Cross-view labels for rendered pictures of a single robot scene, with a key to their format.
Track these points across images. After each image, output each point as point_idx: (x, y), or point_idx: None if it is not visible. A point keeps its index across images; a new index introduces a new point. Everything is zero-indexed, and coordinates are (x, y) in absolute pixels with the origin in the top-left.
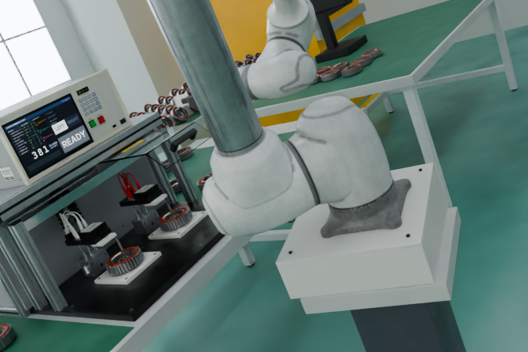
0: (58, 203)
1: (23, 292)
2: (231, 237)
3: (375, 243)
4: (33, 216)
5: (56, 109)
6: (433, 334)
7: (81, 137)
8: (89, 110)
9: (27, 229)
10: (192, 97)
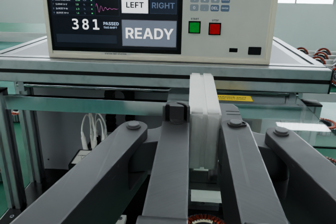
0: (63, 103)
1: (42, 151)
2: None
3: None
4: (20, 97)
5: None
6: None
7: (162, 36)
8: (201, 3)
9: (1, 106)
10: (85, 157)
